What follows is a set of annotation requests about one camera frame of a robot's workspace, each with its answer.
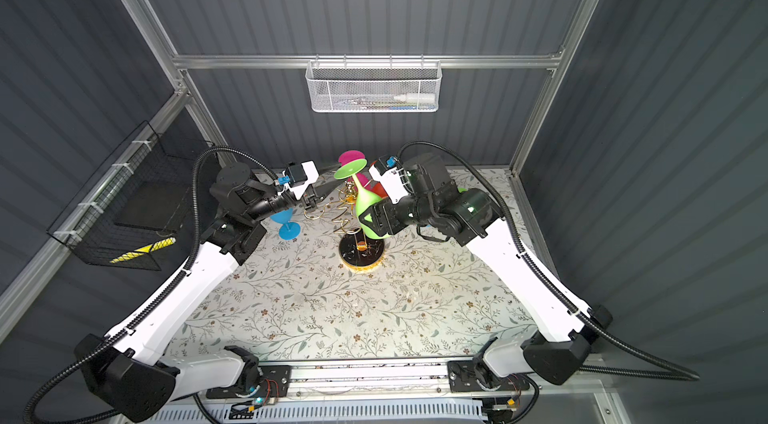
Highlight white marker in basket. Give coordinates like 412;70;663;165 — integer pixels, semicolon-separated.
393;94;437;106

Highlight white mesh wall basket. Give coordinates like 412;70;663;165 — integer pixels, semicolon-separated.
305;62;443;113

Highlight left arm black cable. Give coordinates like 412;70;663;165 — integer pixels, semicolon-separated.
22;146;283;424

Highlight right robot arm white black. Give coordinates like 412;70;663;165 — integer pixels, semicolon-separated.
359;153;613;386

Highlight gold wire glass rack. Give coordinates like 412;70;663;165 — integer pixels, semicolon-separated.
303;180;385;274

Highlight pink wine glass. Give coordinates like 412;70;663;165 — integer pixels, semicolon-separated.
337;149;372;188

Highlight aluminium front rail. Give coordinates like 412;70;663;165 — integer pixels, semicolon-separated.
113;355;607;424

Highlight green wine glass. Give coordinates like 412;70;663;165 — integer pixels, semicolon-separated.
334;158;388;239

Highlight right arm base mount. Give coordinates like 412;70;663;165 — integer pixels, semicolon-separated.
446;337;530;394

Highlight blue wine glass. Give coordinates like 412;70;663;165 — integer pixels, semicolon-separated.
270;209;301;241

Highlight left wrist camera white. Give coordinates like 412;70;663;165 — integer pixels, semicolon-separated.
275;161;319;200

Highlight red wine glass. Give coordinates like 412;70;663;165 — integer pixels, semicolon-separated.
366;179;388;198

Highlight black wire wall basket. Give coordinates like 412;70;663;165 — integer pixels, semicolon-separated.
47;122;212;271

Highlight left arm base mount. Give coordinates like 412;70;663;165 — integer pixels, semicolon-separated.
206;345;292;403

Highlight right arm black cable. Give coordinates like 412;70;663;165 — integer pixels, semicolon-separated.
397;141;702;382

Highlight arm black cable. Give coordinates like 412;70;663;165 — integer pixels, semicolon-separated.
397;141;702;382
22;146;283;424

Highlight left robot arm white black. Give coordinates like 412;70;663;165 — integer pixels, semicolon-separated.
76;161;319;422

